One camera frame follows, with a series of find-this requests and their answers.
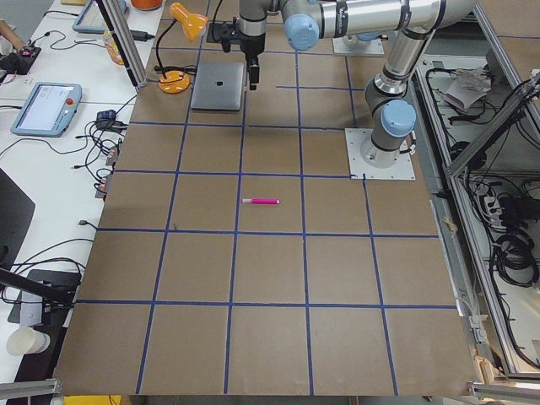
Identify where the black power adapter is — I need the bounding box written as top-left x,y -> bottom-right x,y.
130,30 -> 155,42

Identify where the black mousepad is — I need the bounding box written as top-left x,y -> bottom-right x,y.
206,21 -> 241,44

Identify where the orange bucket grey lid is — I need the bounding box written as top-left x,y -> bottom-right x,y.
131,0 -> 163,11

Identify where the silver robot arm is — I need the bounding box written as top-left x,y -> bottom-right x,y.
235,0 -> 476,169

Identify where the pink highlighter pen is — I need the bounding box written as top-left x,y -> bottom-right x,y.
241,198 -> 280,205

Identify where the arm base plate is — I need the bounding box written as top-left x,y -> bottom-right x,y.
344,128 -> 416,181
332,36 -> 385,57

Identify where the orange desk lamp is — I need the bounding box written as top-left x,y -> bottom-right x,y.
154,2 -> 208,95

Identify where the white paper cup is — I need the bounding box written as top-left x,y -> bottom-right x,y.
6,327 -> 51,356

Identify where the blue teach pendant tablet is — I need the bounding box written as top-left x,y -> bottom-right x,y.
10,82 -> 83,138

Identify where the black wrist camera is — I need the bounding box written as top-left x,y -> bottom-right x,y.
218,21 -> 240,53

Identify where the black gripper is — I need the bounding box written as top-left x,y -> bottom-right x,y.
240,34 -> 266,90

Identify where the grey laptop notebook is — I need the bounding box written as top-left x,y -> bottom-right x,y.
191,62 -> 244,111

